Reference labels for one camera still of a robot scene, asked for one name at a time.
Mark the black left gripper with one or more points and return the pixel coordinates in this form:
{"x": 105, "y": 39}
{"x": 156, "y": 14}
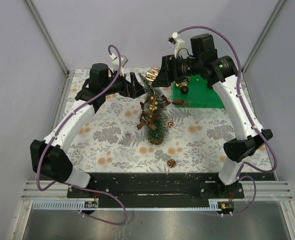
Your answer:
{"x": 133, "y": 89}

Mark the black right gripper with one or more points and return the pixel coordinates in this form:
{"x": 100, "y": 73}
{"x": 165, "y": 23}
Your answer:
{"x": 166, "y": 76}

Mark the brown ribbon gold berries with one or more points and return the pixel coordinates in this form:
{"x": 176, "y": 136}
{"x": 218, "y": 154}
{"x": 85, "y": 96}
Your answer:
{"x": 150, "y": 110}

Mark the small green christmas tree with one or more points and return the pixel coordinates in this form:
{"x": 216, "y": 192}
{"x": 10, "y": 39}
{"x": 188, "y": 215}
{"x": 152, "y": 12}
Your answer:
{"x": 155, "y": 137}

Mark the pine cone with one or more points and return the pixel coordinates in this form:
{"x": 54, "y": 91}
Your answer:
{"x": 170, "y": 123}
{"x": 171, "y": 163}

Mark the pine cone front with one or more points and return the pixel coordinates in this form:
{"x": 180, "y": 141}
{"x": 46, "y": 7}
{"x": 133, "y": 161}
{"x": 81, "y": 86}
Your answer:
{"x": 171, "y": 163}

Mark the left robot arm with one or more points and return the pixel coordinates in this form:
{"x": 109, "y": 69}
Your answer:
{"x": 49, "y": 156}

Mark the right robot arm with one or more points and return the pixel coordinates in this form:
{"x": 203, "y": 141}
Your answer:
{"x": 222, "y": 75}

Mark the dark brown bauble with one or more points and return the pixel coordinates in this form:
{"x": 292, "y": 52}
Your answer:
{"x": 184, "y": 89}

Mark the green plastic tray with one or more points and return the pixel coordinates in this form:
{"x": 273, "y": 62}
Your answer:
{"x": 199, "y": 95}

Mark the floral paper mat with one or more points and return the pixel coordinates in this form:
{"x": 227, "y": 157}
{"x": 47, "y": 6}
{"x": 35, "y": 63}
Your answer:
{"x": 195, "y": 142}

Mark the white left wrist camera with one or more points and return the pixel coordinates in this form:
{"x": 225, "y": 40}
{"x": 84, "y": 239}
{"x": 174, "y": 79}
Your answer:
{"x": 116, "y": 63}

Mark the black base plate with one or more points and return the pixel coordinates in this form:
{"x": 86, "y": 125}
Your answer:
{"x": 157, "y": 190}

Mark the white slotted cable duct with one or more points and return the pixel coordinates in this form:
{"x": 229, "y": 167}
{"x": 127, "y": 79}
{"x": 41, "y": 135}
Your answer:
{"x": 65, "y": 205}

